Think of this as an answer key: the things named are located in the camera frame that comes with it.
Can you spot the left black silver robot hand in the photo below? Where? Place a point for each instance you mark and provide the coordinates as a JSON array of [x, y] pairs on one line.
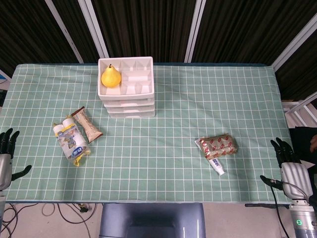
[[5, 168]]

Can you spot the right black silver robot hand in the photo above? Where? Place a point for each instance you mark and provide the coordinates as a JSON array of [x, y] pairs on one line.
[[296, 178]]

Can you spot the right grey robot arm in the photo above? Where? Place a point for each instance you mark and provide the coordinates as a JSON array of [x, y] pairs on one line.
[[303, 220]]

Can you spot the empty clear plastic drawer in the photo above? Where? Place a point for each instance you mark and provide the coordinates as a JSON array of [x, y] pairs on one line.
[[130, 109], [131, 115]]

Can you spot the person in dark clothing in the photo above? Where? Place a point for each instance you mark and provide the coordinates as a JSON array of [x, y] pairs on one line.
[[301, 141]]

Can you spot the white metal rack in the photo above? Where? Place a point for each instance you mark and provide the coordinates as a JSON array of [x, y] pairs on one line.
[[297, 109]]

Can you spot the pack of white bottles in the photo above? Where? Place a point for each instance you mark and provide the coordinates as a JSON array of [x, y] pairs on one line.
[[71, 141]]

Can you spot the white toothpaste tube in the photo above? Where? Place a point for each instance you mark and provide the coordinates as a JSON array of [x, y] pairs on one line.
[[218, 167]]

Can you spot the gold red-printed package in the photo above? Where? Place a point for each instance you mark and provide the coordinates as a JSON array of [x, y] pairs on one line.
[[219, 146]]

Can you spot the yellow black plug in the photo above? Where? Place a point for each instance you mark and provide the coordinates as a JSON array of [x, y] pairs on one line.
[[83, 207]]

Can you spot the blue white box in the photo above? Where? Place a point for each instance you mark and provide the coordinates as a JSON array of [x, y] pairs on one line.
[[3, 78]]

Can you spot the brown snack wrapper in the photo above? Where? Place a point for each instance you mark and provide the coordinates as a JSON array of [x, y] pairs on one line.
[[88, 125]]

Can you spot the green checked tablecloth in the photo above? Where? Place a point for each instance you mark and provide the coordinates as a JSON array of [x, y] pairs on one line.
[[158, 161]]

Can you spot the yellow pear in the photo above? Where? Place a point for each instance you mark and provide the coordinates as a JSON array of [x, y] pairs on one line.
[[111, 78]]

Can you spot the blue grey robot torso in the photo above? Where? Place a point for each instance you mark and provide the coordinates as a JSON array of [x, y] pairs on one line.
[[151, 220]]

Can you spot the black pleated curtain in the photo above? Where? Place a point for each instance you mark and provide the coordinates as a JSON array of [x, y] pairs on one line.
[[148, 27]]

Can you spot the white frame post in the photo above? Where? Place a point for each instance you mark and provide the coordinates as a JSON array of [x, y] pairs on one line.
[[294, 42], [63, 29], [195, 29], [95, 32]]

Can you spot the white drawer organizer frame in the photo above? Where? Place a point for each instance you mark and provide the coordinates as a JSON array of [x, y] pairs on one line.
[[137, 74]]

